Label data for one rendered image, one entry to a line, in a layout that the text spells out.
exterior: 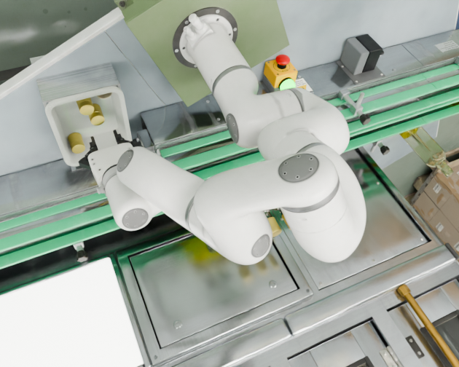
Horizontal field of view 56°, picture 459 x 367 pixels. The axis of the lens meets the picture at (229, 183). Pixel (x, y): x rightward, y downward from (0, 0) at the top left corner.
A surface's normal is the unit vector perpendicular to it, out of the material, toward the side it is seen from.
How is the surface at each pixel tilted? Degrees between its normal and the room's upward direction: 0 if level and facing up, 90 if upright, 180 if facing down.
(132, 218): 16
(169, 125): 90
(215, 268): 90
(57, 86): 90
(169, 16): 2
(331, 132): 52
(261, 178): 106
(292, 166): 112
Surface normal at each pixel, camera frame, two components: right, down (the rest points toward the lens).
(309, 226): -0.21, 0.72
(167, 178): -0.04, -0.29
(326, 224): 0.23, 0.58
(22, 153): 0.41, 0.75
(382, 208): 0.06, -0.58
